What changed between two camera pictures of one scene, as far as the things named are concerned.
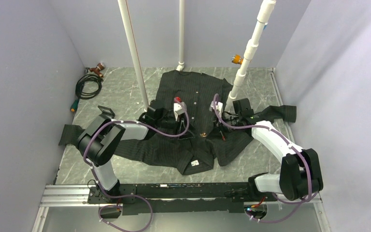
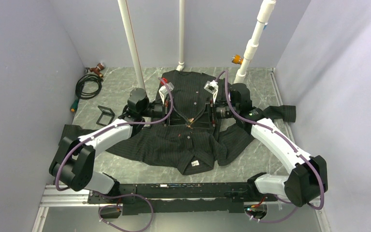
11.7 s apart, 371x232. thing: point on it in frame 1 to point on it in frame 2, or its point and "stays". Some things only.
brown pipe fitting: [100, 66] stays
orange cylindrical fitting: [236, 59] stays
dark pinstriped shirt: [191, 123] stays
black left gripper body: [169, 122] to [158, 110]
